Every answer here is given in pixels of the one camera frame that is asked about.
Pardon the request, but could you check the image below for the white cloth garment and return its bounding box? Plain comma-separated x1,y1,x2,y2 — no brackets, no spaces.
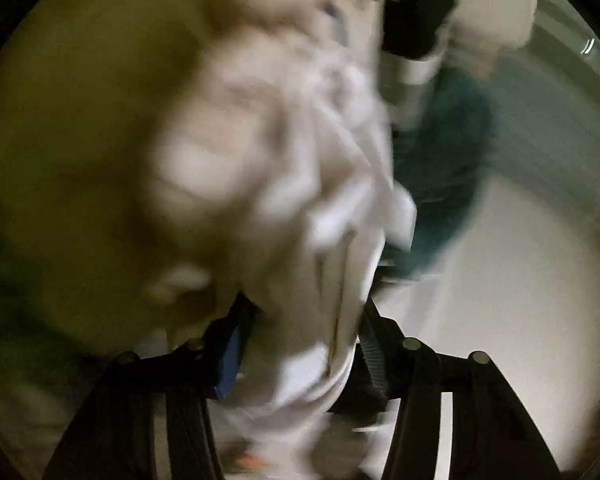
145,27,416,470

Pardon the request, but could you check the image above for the floral fleece blanket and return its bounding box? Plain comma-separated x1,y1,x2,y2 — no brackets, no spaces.
0,0,341,353

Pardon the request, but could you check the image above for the dark green garment pile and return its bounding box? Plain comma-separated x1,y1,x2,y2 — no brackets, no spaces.
379,66,495,282

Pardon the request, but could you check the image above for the black grey white folded garment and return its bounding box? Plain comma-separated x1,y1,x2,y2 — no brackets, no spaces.
378,0,456,131

